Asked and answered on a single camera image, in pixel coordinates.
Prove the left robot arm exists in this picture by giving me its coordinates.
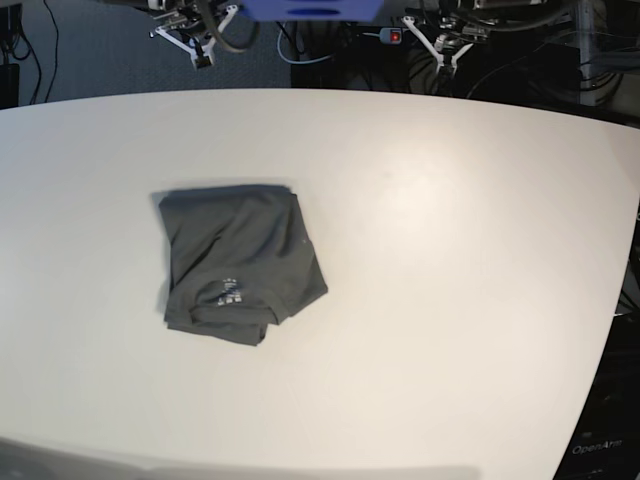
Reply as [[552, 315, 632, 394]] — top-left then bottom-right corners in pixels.
[[401, 0, 574, 80]]

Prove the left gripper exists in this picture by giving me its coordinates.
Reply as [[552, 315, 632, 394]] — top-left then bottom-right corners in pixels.
[[401, 16, 473, 79]]

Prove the blue plastic mount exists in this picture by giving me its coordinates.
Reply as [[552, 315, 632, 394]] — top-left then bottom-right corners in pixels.
[[242, 0, 384, 22]]

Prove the black cable on floor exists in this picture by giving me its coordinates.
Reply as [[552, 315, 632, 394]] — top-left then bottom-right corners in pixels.
[[29, 0, 61, 106]]

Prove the grey T-shirt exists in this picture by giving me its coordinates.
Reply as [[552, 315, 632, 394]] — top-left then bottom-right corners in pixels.
[[158, 184, 328, 346]]

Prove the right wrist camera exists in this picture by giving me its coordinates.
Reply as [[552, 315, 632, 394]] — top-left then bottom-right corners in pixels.
[[191, 49, 215, 70]]

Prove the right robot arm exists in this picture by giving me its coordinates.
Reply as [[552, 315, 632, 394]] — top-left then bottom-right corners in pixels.
[[113, 0, 240, 70]]

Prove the white cable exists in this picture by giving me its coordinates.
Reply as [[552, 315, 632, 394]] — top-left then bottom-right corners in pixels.
[[275, 21, 335, 65]]

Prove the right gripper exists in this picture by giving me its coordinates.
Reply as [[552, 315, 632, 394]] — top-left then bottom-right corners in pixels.
[[149, 3, 217, 70]]

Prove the black box at left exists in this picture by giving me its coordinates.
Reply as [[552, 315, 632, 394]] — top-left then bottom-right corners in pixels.
[[0, 63, 20, 110]]

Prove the black OpenArm box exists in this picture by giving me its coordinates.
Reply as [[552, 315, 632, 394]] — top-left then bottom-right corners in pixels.
[[554, 315, 639, 479]]

